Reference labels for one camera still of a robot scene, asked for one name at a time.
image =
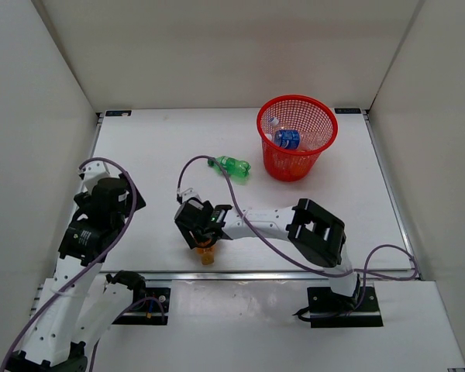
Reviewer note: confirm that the red mesh plastic bin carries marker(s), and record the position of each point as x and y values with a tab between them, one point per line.
315	123

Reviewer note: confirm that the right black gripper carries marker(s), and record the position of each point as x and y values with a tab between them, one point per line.
196	237

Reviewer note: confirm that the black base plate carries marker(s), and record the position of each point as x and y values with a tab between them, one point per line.
324	310
154	311

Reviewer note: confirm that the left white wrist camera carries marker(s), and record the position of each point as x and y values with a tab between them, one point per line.
92	174

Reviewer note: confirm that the aluminium front table rail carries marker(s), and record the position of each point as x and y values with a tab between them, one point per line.
278	275

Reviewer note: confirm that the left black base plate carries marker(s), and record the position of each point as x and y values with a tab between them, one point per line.
154	311

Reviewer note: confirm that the right dark corner label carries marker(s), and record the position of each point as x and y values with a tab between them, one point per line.
347	111

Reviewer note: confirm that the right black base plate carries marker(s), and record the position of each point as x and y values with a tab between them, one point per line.
324	310

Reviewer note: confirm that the blue label clear bottle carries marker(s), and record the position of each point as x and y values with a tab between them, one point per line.
291	139

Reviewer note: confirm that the left dark corner label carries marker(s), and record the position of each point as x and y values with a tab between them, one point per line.
118	113

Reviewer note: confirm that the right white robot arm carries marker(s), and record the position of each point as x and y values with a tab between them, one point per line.
315	233

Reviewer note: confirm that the orange juice bottle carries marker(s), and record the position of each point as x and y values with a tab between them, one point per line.
206	252
300	164

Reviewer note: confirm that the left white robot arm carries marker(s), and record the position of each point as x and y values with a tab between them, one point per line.
59	336

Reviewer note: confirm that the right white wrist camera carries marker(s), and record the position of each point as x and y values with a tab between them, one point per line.
186	194

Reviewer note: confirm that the dark corner label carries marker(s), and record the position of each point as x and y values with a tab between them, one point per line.
347	111
118	113

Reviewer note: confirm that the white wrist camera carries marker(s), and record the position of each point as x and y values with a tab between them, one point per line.
186	194
92	174

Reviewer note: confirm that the large clear plastic bottle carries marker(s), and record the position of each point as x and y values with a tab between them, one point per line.
275	124

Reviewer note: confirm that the green plastic bottle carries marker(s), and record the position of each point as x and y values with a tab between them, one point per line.
237	170

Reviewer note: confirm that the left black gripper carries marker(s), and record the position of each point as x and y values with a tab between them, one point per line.
84	200

